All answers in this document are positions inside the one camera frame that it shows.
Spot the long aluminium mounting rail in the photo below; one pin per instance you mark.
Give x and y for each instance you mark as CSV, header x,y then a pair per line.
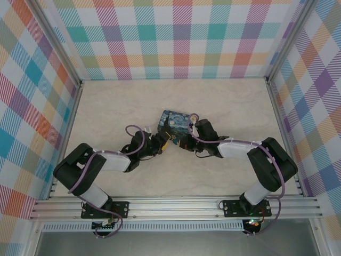
x,y
173,206

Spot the aluminium side rail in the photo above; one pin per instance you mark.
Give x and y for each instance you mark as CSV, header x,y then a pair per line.
x,y
68,133
282,120

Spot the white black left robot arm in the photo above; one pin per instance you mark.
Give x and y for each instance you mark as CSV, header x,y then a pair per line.
x,y
80,170

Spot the small circuit board green light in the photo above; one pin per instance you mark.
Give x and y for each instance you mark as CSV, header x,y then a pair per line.
x,y
253,223

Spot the starry night painting box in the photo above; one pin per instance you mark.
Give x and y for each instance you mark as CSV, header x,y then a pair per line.
x,y
174,124

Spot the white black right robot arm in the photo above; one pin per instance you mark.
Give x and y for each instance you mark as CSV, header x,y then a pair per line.
x,y
274,162

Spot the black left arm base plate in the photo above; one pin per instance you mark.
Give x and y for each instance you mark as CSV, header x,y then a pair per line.
x,y
121,208

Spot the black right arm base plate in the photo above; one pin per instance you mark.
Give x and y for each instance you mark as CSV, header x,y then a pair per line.
x,y
231,209

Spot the aluminium frame post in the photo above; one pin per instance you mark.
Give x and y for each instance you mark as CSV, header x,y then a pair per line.
x,y
290,40
57,42

